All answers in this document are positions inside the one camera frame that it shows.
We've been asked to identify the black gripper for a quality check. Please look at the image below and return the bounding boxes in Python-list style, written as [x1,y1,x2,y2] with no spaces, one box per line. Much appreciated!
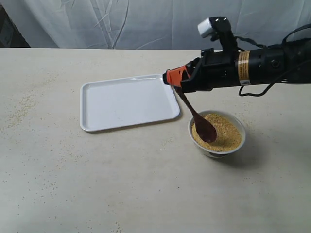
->
[162,49,240,93]

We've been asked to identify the dark red wooden spoon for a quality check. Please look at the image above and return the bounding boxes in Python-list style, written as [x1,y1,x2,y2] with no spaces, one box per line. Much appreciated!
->
[174,86,217,143]

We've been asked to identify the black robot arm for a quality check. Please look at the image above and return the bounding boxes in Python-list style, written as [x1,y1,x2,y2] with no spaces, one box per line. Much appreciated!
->
[163,38,311,93]

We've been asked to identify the white plastic tray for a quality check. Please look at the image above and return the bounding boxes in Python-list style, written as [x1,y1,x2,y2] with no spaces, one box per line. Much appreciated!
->
[80,74,180,132]

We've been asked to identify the yellow millet in bowl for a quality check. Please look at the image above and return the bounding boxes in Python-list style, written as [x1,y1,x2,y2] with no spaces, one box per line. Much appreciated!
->
[191,113,242,152]

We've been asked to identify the white ceramic bowl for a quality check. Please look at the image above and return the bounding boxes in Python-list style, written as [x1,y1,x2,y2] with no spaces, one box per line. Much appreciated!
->
[188,110,246,158]

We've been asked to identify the white backdrop curtain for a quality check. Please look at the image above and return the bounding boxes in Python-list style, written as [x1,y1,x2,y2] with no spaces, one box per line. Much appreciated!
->
[1,0,311,50]

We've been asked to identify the scattered millet grains on table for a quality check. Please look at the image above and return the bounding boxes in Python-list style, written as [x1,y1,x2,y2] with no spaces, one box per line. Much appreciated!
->
[6,73,59,128]

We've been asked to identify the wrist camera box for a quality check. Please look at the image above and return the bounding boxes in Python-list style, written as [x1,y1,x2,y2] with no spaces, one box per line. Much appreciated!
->
[197,17,239,52]

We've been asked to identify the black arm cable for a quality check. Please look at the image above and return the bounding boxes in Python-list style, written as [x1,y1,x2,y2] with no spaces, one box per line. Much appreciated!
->
[233,23,311,97]

